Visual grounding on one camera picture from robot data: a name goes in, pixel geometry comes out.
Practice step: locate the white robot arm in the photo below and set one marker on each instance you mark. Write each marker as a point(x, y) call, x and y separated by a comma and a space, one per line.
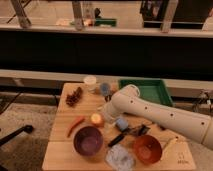
point(195, 126)

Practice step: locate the blue sponge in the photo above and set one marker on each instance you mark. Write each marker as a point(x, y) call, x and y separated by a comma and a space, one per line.
point(121, 124)

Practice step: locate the yellow red apple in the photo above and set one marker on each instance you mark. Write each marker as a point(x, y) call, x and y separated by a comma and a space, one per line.
point(97, 120)

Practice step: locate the orange carrot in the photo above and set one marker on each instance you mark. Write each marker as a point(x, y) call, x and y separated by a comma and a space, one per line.
point(74, 124)

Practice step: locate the white paper cup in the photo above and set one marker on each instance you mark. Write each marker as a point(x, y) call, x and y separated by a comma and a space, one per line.
point(90, 82)

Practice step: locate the purple bowl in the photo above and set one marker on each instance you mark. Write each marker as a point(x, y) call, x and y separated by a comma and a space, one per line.
point(88, 141)

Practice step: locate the green box in background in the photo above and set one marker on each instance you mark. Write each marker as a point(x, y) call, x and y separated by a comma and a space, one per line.
point(106, 21)

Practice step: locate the small metal cup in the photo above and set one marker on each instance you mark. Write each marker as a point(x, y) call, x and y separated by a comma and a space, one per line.
point(108, 98)

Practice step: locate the black handled knife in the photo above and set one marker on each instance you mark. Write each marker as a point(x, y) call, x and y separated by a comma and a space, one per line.
point(134, 131)

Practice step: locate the red orange bowl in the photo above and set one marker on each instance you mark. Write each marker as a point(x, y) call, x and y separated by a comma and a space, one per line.
point(147, 149)

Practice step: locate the brown grape bunch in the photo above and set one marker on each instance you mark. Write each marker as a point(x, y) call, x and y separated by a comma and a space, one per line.
point(73, 98)

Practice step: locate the green plastic tray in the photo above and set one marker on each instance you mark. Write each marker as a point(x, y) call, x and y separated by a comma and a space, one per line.
point(152, 90)

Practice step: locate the blue grey cup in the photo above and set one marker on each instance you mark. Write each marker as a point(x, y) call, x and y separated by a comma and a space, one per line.
point(105, 89)

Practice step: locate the black chair leg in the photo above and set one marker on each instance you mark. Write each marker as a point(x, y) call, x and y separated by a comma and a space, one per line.
point(27, 129)

